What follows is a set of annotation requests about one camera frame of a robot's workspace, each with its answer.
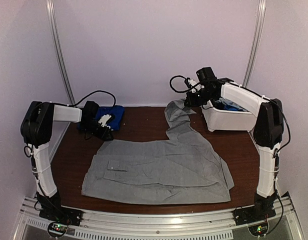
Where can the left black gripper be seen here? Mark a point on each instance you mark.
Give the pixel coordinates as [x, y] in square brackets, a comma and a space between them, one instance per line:
[104, 135]

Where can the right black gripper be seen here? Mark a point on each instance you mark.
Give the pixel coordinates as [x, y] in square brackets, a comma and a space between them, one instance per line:
[191, 102]

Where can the blue t-shirt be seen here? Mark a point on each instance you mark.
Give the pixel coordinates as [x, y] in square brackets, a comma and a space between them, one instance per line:
[92, 113]

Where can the grey garment pile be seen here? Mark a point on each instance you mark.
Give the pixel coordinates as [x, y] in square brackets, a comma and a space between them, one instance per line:
[183, 169]

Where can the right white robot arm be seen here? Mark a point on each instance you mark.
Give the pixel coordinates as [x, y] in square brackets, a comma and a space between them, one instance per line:
[267, 130]

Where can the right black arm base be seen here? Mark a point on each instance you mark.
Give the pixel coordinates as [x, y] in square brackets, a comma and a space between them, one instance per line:
[261, 209]

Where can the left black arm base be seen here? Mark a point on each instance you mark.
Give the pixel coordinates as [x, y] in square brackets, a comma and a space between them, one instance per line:
[51, 209]

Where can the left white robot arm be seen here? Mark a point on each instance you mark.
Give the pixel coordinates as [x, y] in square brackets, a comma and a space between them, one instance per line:
[37, 128]

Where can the white plastic laundry bin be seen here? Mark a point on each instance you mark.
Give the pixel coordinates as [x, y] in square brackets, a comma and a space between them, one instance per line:
[226, 120]

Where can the light grey-blue garment in bin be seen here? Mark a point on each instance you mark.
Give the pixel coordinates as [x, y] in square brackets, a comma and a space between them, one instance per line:
[218, 106]

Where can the blue garment in bin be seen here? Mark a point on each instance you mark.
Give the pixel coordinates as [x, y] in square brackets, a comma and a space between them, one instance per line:
[231, 106]

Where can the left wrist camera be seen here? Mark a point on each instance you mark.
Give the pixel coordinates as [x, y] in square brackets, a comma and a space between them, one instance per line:
[105, 120]

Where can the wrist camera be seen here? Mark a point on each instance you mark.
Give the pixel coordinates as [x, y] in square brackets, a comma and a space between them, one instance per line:
[193, 85]
[105, 120]

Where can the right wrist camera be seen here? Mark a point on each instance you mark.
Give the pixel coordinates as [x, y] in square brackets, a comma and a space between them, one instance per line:
[193, 85]

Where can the right aluminium frame post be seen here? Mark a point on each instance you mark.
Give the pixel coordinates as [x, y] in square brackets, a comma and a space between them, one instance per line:
[260, 18]

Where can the aluminium frame post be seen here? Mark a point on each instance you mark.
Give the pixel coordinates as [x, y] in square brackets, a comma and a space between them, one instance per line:
[58, 50]
[260, 18]

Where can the left aluminium frame post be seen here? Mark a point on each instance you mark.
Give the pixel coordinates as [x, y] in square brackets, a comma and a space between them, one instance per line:
[58, 50]

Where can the aluminium front rail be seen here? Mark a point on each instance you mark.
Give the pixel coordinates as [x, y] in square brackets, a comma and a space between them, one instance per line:
[213, 225]

